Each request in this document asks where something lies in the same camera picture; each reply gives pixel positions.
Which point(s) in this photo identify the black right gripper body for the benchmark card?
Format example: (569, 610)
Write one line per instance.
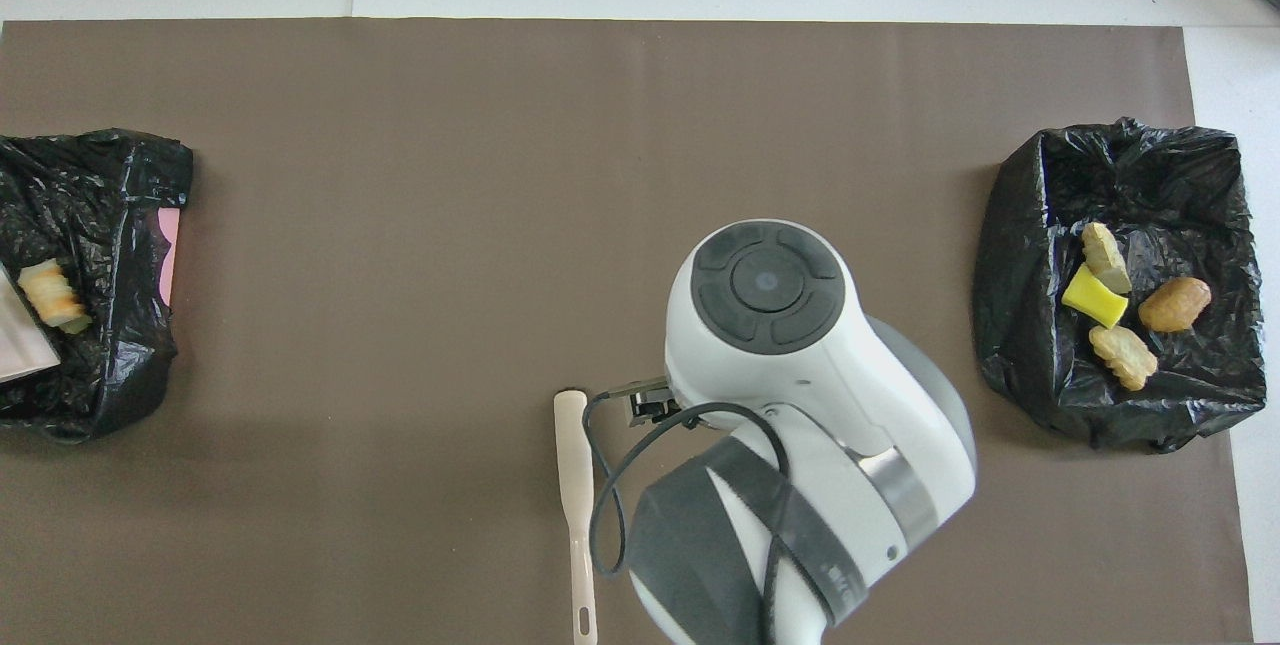
(650, 403)

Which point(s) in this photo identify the beige brush with black bristles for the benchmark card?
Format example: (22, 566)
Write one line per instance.
(572, 445)

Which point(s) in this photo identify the small yellow green sponge piece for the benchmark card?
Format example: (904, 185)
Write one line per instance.
(1092, 297)

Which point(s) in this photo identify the toy croissant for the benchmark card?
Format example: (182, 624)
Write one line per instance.
(1122, 355)
(55, 297)
(1105, 255)

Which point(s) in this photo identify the brown oval bread roll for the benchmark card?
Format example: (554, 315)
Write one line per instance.
(1175, 304)

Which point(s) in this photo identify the beige plastic dustpan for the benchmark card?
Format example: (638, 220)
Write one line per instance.
(20, 335)

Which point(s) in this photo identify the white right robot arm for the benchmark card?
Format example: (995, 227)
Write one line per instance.
(800, 375)

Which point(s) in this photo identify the black plastic trash bag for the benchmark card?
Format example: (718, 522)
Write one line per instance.
(100, 385)
(1040, 225)

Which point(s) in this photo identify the pink plastic bin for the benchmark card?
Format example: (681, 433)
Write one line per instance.
(171, 255)

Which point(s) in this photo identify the brown table mat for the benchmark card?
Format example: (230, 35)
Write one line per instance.
(400, 225)

